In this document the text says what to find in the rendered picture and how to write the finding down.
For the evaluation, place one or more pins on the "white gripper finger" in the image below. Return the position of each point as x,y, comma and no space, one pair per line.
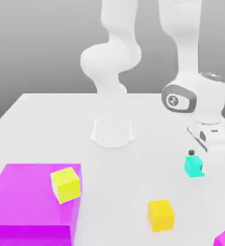
191,152
202,168

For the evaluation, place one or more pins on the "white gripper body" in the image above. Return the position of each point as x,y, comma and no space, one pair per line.
213,147

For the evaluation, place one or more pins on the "small teal cube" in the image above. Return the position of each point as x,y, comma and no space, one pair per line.
192,166

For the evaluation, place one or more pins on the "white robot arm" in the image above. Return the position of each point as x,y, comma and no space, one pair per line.
112,57

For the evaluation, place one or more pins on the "small lime yellow cube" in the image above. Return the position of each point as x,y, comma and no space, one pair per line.
66,185

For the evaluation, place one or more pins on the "large magenta box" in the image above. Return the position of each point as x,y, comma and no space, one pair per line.
24,201

